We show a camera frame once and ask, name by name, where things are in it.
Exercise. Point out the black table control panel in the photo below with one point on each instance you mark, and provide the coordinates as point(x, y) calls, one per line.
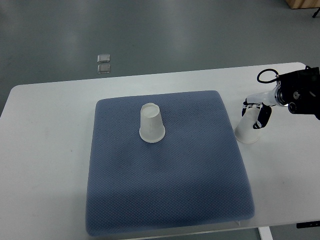
point(310, 224)

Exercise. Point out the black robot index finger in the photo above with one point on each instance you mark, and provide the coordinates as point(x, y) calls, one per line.
point(245, 106)

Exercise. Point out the blue textured cushion mat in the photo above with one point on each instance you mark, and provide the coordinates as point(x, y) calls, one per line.
point(195, 175)

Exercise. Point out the white table leg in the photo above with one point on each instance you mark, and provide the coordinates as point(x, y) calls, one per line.
point(265, 233)

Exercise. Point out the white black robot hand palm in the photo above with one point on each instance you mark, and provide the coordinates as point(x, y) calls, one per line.
point(267, 98)

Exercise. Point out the upper metal floor plate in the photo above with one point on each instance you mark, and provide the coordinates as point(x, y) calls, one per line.
point(103, 58)

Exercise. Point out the wooden furniture corner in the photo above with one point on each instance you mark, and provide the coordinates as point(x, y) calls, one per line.
point(303, 4)

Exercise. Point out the white paper cup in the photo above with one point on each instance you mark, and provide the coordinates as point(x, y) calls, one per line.
point(151, 129)
point(244, 131)

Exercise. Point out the white paper cup on mat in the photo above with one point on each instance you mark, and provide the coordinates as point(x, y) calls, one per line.
point(151, 129)

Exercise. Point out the black tripod leg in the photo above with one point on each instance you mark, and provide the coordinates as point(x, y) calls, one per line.
point(316, 13)

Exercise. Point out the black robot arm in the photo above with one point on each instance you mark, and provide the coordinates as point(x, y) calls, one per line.
point(298, 90)

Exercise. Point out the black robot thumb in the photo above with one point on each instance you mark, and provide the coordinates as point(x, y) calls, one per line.
point(263, 117)

